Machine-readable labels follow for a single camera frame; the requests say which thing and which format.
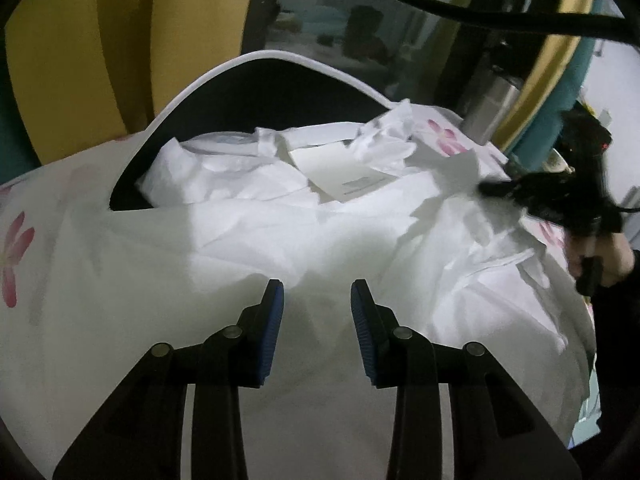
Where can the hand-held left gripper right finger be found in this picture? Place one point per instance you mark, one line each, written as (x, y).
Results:
(361, 335)

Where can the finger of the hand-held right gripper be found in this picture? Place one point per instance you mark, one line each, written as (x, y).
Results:
(500, 189)

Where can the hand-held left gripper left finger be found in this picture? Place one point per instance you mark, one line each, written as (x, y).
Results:
(272, 330)

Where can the white garment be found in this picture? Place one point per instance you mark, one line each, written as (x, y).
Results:
(300, 240)

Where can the person's right forearm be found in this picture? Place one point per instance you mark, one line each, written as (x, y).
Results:
(617, 320)

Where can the person's right hand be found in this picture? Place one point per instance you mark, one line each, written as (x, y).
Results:
(620, 260)

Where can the stainless steel tumbler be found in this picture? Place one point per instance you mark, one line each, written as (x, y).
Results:
(492, 110)

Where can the teal curtain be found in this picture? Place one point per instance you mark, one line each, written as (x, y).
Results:
(575, 95)
(15, 145)

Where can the yellow curtain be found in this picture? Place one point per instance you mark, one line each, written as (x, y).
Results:
(550, 75)
(75, 60)

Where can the white paper tag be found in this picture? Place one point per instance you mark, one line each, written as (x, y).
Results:
(345, 175)

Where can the dark glass window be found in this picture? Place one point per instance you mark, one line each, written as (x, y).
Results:
(400, 35)

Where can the dark panel with white rim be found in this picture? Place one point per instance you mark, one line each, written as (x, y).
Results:
(250, 95)

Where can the pink floral bedsheet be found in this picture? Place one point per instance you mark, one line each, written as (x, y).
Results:
(20, 240)

